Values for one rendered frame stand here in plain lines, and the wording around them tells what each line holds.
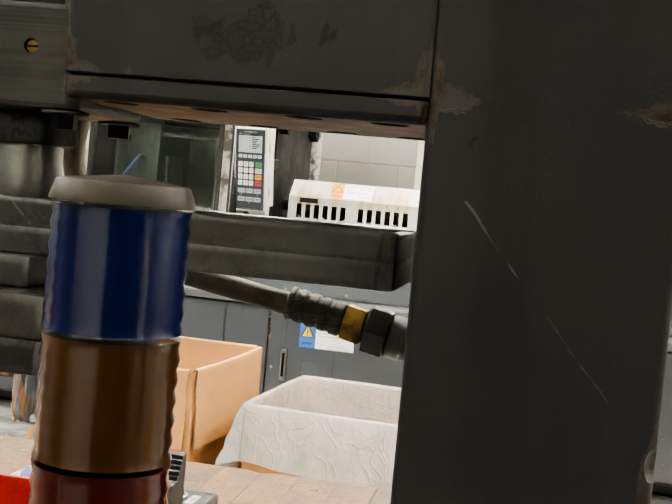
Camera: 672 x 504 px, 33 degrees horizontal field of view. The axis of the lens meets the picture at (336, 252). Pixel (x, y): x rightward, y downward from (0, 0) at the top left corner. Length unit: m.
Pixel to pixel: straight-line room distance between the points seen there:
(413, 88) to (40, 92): 0.18
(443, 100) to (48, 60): 0.19
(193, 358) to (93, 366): 3.15
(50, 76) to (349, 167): 6.62
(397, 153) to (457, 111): 6.55
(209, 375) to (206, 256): 2.42
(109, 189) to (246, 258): 0.23
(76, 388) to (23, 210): 0.26
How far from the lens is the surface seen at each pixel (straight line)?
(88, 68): 0.52
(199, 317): 5.33
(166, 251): 0.30
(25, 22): 0.56
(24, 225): 0.55
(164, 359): 0.30
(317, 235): 0.51
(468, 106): 0.48
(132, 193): 0.29
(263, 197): 5.09
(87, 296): 0.29
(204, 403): 2.94
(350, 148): 7.15
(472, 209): 0.48
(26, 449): 1.24
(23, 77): 0.55
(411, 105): 0.48
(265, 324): 5.23
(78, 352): 0.30
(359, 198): 5.38
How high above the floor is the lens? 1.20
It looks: 3 degrees down
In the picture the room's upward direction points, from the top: 5 degrees clockwise
